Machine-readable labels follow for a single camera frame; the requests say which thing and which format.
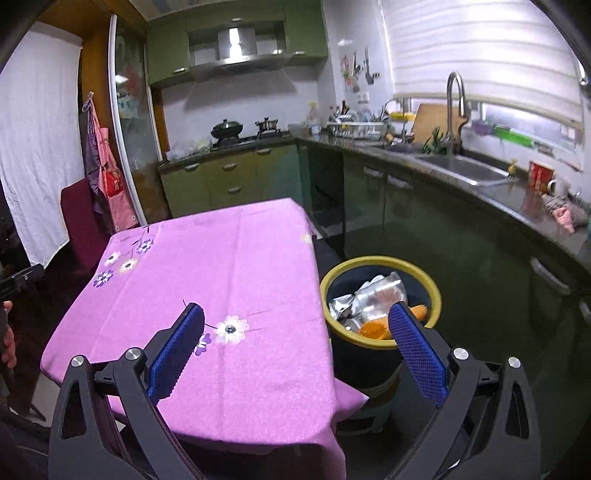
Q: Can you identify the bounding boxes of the light green drawer cabinet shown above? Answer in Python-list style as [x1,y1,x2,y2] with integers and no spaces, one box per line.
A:
[159,141,305,217]

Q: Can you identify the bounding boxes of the orange bumpy pad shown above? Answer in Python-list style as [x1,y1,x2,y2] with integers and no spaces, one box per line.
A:
[358,304,430,341]

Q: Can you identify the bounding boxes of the dish rack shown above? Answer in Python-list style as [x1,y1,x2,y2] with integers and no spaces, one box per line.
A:
[327,108,391,140]

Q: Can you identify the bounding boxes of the green tray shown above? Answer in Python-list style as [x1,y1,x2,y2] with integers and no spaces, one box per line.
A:
[494,126,536,146]

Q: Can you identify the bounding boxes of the yellow-rimmed trash bin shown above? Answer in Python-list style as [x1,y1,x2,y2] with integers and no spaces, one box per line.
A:
[320,256,443,435]

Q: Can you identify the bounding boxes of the gas stove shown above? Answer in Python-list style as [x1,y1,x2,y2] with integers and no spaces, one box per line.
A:
[210,133,294,149]

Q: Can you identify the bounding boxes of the tall steel faucet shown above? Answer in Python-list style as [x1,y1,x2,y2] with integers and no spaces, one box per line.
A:
[443,71,472,155]

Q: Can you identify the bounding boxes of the green plant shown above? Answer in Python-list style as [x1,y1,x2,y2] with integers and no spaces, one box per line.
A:
[422,128,446,155]

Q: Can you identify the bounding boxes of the black wok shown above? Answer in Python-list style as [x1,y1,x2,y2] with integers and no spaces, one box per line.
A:
[211,119,244,140]

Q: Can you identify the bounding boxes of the pink cloth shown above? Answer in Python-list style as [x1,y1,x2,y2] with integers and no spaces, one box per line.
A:
[551,205,578,234]

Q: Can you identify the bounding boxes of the glass sliding door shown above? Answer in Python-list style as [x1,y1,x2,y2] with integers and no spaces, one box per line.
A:
[108,14,169,227]

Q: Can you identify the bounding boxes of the small faucet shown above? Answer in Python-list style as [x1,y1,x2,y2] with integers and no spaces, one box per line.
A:
[383,98,411,146]

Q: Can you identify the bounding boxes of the green upper cabinets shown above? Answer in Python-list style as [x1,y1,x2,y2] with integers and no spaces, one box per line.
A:
[147,0,329,88]

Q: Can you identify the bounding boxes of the steel sink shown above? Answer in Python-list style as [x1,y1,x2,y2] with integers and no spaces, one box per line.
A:
[416,152,518,185]

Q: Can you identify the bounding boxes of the pink checked apron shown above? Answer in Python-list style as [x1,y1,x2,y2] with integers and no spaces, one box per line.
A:
[90,120,139,232]

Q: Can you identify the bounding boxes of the wooden cutting board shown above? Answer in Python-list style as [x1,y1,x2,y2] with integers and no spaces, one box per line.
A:
[411,104,467,148]

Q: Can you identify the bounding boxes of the white window blind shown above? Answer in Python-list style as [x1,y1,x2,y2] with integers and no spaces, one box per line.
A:
[381,0,585,127]

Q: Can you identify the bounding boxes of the purple plaid apron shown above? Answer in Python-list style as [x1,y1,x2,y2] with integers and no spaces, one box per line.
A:
[82,95,105,213]

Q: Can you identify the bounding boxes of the dark green base cabinets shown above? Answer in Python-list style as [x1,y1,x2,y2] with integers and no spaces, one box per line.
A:
[295,138,591,462]

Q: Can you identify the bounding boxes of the clear plastic bags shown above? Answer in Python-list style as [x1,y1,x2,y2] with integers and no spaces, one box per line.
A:
[168,138,211,160]

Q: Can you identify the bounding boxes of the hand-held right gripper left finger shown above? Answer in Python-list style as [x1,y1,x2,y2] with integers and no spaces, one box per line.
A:
[48,302,206,480]

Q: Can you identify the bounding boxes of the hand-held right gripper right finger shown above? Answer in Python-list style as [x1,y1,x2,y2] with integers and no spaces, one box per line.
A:
[385,302,542,480]

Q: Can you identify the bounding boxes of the maroon chair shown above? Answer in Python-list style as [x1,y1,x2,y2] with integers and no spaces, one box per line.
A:
[61,178,114,273]

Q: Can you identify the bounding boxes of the steel range hood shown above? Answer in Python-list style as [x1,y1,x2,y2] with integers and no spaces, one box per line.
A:
[188,23,289,77]

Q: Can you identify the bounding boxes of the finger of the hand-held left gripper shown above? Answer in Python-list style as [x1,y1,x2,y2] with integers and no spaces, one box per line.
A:
[9,264,45,291]

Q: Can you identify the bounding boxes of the purple floral tablecloth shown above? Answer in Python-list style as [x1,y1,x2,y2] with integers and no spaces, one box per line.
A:
[41,198,370,480]

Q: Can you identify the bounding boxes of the hanging kitchen utensils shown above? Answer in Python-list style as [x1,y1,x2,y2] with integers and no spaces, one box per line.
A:
[341,46,384,93]

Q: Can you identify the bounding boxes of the person's left hand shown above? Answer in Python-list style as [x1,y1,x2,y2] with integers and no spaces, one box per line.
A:
[1,300,17,368]

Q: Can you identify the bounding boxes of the white curtain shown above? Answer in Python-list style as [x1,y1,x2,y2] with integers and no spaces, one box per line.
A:
[0,21,86,268]

